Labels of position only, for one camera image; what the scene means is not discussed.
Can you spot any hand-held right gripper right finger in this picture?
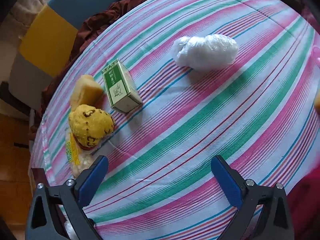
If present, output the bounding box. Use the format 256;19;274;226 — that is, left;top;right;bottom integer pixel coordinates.
211;155;295;240

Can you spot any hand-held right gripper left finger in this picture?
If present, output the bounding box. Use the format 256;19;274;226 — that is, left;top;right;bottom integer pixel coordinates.
25;155;109;240

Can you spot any yellow cracker packet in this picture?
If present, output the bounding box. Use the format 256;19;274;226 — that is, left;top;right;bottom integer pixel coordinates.
65;127;93;177

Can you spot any yellow plush toy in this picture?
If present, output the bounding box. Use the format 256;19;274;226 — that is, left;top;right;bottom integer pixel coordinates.
68;104;116;150

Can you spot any yellow sponge block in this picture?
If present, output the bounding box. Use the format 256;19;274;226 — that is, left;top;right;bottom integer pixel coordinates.
70;74;104;108

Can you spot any green and white box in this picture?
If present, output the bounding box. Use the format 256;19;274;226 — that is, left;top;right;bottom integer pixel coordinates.
102;59;143;114

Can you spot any large white plastic bag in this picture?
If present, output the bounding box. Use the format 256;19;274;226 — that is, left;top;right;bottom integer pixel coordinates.
172;34;239;70

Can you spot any striped tablecloth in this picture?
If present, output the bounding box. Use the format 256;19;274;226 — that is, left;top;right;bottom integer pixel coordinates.
29;0;320;240

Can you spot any red garment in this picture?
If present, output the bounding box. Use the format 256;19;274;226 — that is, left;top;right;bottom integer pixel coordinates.
287;170;320;240

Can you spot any dark red cloth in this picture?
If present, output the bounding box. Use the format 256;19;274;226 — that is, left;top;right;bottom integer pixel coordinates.
41;0;160;122

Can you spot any grey yellow blue chair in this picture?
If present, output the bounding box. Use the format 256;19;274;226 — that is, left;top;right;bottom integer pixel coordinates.
9;0;175;110

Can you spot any beige patterned curtain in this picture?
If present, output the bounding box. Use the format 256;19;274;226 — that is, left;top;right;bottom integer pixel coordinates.
7;0;66;39

